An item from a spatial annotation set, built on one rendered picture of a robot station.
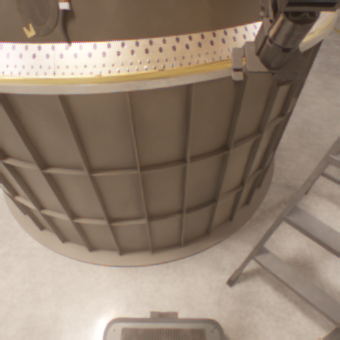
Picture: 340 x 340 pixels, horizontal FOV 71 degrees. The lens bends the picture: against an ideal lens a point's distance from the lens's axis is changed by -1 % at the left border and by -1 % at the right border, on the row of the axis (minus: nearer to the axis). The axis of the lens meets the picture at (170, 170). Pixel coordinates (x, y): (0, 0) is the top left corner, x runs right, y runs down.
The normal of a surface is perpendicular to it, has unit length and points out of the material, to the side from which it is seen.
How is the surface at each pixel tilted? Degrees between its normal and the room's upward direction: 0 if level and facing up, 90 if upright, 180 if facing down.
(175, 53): 43
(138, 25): 62
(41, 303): 0
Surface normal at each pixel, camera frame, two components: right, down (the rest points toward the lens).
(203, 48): 0.23, -0.01
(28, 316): -0.01, -0.67
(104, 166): 0.03, 0.74
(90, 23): 0.06, 0.35
